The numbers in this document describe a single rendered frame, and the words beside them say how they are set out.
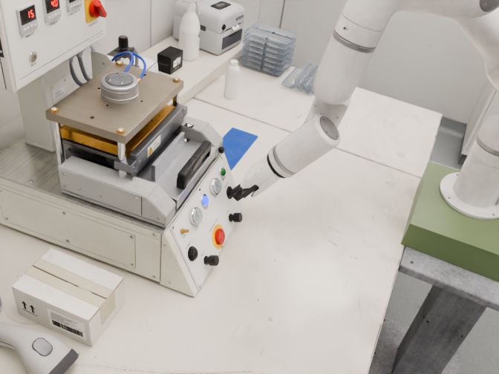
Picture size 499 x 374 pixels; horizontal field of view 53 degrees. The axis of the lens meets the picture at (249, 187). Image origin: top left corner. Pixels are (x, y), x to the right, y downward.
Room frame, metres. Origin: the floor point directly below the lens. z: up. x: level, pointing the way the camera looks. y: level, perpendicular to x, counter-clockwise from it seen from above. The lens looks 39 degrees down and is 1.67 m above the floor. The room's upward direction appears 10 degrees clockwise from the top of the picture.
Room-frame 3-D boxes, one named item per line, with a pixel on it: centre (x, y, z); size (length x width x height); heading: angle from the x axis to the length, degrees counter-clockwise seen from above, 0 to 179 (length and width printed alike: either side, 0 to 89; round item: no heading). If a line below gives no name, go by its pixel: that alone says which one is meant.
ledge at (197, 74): (1.73, 0.38, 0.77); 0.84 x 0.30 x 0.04; 162
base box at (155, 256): (0.95, 0.30, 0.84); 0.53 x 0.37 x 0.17; 77
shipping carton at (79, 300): (0.63, 0.33, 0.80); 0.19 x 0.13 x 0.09; 72
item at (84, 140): (0.94, 0.31, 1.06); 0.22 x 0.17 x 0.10; 167
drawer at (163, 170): (0.93, 0.26, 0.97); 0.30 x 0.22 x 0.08; 77
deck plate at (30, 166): (0.94, 0.34, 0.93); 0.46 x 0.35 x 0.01; 77
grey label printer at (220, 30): (2.02, 0.28, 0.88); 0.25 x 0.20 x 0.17; 66
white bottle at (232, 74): (1.66, 0.13, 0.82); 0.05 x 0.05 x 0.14
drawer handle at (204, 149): (0.89, 0.13, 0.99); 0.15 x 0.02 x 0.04; 167
